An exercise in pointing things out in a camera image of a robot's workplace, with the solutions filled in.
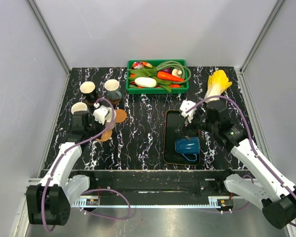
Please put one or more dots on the light blue cup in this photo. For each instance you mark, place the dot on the light blue cup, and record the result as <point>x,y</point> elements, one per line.
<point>79,107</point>

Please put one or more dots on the light brown wooden coaster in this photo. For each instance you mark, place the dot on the light brown wooden coaster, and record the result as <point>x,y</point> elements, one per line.
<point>121,115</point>

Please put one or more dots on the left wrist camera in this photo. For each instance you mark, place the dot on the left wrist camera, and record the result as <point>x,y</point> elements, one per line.
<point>100,113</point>

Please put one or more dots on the woven rattan coaster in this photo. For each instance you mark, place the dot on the woven rattan coaster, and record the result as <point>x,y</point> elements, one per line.
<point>105,136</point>

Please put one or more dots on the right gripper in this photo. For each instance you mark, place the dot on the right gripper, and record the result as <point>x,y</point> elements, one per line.
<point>183,130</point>

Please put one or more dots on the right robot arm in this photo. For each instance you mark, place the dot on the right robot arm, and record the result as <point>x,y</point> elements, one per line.
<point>275,195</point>

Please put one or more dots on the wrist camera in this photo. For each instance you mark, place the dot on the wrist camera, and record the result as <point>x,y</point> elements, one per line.
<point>187,110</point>
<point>100,113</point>

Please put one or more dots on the black serving tray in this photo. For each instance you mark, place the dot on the black serving tray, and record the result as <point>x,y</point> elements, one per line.
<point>170,156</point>

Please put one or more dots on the white radish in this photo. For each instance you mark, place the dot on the white radish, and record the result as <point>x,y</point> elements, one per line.
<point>145,82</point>

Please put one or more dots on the purple onion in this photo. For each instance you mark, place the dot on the purple onion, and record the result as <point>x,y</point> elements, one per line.
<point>167,70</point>

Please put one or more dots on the orange carrot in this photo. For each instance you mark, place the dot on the orange carrot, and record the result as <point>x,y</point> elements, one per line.
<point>168,77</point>

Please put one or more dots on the white cup dark body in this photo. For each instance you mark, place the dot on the white cup dark body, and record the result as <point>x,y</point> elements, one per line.
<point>88,89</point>

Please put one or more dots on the white mushroom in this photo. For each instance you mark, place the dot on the white mushroom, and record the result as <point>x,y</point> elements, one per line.
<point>176,72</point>

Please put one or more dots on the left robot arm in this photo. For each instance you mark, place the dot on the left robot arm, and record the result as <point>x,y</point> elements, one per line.
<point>49,202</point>

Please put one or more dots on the dark blue cup front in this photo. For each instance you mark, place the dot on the dark blue cup front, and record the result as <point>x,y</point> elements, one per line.
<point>189,149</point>

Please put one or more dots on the leafy green vegetable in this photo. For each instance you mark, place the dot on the leafy green vegetable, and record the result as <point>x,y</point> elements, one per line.
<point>162,85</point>

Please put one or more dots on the pink cup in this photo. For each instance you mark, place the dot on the pink cup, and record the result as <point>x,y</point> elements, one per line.
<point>111,120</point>

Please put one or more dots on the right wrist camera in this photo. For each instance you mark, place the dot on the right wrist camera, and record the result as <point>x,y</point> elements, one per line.
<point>187,110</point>

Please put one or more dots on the yellow napa cabbage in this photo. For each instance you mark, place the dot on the yellow napa cabbage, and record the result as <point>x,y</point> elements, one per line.
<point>218,83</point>

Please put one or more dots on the grey blue cup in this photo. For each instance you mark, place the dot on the grey blue cup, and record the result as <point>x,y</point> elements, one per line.
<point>112,87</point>

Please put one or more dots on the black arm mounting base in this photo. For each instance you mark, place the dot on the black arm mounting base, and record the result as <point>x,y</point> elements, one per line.
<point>156,187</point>

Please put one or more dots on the green plastic vegetable tray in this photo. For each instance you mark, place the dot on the green plastic vegetable tray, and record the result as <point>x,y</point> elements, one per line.
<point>184,87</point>

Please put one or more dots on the colourful snack packet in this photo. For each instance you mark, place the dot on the colourful snack packet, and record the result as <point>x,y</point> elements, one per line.
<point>140,65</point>

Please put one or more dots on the green long beans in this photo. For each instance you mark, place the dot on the green long beans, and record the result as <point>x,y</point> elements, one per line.
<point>174,64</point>

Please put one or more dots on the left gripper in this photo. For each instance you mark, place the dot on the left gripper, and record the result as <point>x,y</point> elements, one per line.
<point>92,119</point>

